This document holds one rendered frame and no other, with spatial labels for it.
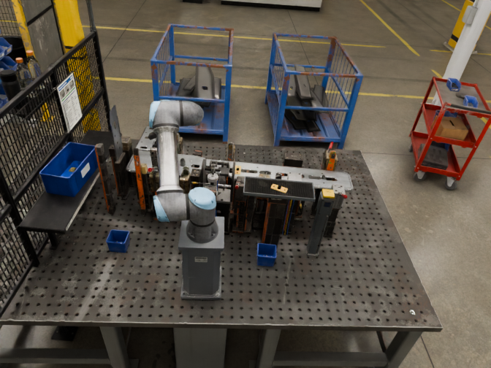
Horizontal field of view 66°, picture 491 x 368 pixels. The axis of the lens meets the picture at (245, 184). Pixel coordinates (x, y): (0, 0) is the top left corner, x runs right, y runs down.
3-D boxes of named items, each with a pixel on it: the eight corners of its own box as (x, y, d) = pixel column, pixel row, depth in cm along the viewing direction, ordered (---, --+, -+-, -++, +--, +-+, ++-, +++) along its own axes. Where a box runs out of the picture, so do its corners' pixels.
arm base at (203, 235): (218, 243, 173) (218, 228, 167) (184, 242, 172) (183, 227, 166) (218, 220, 185) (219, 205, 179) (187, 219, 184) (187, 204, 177)
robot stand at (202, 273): (221, 300, 196) (223, 248, 171) (180, 299, 195) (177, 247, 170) (221, 268, 212) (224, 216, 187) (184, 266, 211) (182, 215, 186)
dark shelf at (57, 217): (122, 136, 253) (121, 132, 251) (65, 234, 183) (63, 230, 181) (89, 133, 253) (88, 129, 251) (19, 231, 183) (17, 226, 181)
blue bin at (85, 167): (100, 164, 223) (96, 145, 215) (74, 197, 199) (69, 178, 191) (74, 160, 224) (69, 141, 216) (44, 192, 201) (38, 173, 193)
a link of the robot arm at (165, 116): (190, 219, 160) (182, 96, 167) (153, 222, 157) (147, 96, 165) (189, 220, 172) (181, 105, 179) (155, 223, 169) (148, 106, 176)
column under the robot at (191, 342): (224, 372, 237) (229, 313, 195) (174, 372, 235) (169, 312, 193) (225, 327, 260) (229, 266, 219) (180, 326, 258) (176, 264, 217)
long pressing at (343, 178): (348, 171, 245) (349, 169, 244) (354, 193, 227) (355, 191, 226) (134, 150, 244) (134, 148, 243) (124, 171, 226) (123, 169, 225)
